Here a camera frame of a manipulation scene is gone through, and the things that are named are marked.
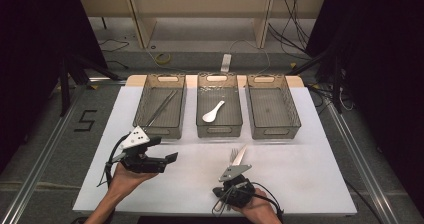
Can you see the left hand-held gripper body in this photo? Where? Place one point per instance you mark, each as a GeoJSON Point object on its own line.
{"type": "Point", "coordinates": [141, 164]}

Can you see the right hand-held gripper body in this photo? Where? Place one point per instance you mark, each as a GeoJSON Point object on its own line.
{"type": "Point", "coordinates": [238, 192]}

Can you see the smoky clear plastic bin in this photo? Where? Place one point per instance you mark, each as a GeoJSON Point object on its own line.
{"type": "Point", "coordinates": [166, 117]}
{"type": "Point", "coordinates": [226, 112]}
{"type": "Point", "coordinates": [271, 109]}

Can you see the metal chopstick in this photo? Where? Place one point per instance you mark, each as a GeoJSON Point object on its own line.
{"type": "Point", "coordinates": [160, 108]}
{"type": "Point", "coordinates": [164, 107]}

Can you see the white ceramic spoon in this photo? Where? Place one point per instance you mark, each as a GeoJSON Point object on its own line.
{"type": "Point", "coordinates": [209, 117]}

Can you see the person's left hand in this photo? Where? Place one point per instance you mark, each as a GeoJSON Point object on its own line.
{"type": "Point", "coordinates": [126, 182]}

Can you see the person's right hand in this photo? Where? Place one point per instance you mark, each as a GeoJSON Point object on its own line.
{"type": "Point", "coordinates": [259, 212]}

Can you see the white table cover sheet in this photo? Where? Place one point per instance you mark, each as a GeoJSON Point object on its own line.
{"type": "Point", "coordinates": [316, 184]}

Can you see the yellow tape roll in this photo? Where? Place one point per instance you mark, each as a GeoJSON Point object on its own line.
{"type": "Point", "coordinates": [164, 58]}

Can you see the black metal stand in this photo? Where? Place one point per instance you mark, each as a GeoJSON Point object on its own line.
{"type": "Point", "coordinates": [65, 84]}
{"type": "Point", "coordinates": [337, 84]}

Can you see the white power strip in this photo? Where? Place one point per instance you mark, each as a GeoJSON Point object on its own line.
{"type": "Point", "coordinates": [226, 63]}

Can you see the black curtain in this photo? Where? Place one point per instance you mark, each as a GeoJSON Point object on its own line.
{"type": "Point", "coordinates": [30, 50]}
{"type": "Point", "coordinates": [383, 67]}

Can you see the aluminium floor rail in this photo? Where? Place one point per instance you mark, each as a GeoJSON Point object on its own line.
{"type": "Point", "coordinates": [40, 164]}
{"type": "Point", "coordinates": [363, 164]}

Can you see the beige wooden desk frame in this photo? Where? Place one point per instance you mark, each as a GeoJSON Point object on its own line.
{"type": "Point", "coordinates": [144, 27]}

